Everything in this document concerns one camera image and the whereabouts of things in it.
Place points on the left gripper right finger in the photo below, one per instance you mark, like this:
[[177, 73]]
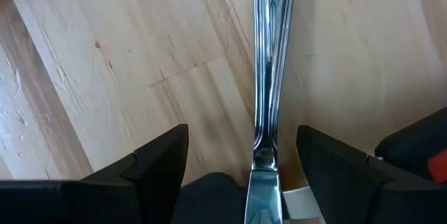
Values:
[[349, 189]]

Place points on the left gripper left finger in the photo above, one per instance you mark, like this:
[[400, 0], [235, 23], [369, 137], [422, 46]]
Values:
[[104, 199]]

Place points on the silver table knife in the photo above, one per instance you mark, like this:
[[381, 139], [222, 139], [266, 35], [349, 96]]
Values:
[[270, 42]]

